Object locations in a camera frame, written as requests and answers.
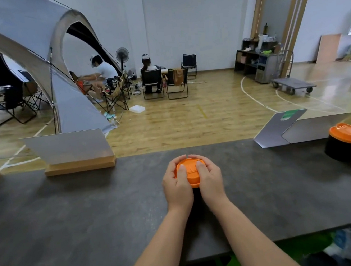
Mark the person's left hand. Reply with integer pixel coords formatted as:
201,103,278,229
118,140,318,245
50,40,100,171
159,154,196,214

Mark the person's right hand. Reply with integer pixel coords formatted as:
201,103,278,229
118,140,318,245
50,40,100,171
188,151,229,215

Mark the black container with orange lid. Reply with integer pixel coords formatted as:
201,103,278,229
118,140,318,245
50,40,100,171
173,156,210,201
321,122,351,165

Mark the person's right forearm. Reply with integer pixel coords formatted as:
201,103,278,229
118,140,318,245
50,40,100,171
206,189,306,266

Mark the person's left forearm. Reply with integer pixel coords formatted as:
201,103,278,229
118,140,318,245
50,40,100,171
107,204,201,266

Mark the white flat box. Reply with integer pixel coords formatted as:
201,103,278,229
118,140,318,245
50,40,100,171
128,104,146,115

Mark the black folding chair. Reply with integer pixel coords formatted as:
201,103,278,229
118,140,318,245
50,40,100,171
180,53,200,81
140,67,166,101
0,83,39,127
164,67,191,101

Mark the folded grey metal sheet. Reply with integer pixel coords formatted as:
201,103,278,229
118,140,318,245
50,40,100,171
251,103,351,150

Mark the tan folding chair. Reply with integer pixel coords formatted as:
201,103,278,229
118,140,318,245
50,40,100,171
99,74,130,114

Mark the clear sign in wooden base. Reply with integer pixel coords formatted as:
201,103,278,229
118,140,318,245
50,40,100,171
20,127,118,179

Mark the black shelf unit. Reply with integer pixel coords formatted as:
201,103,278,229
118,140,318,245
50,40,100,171
231,32,287,87

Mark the grey platform trolley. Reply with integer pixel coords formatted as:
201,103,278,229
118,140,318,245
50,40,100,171
268,47,318,98

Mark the green plastic bag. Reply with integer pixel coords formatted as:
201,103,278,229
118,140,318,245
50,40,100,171
214,230,337,266

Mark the black standing fan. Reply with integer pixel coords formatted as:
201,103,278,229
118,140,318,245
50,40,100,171
115,46,133,81

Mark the brown cardboard sheet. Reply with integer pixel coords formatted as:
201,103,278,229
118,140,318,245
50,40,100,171
313,33,345,65

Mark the grey dome tent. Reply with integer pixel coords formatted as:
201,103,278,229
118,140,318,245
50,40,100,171
0,0,130,146

